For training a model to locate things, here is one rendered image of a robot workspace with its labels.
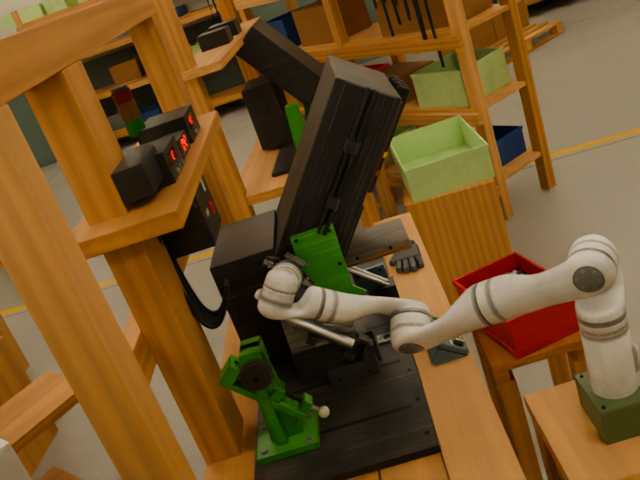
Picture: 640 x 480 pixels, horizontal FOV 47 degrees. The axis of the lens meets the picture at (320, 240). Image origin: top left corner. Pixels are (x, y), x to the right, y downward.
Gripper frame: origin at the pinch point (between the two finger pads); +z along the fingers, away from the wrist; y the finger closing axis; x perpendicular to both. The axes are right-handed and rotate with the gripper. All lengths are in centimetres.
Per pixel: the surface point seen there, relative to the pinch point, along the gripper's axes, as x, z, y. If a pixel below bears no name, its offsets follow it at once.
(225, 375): 23.6, -24.7, 1.6
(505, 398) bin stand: 5, 8, -66
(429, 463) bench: 16, -34, -45
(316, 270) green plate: -2.0, 2.9, -6.1
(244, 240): 3.5, 19.6, 14.7
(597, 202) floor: -68, 257, -142
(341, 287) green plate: -1.1, 2.9, -13.7
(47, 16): 23, 822, 440
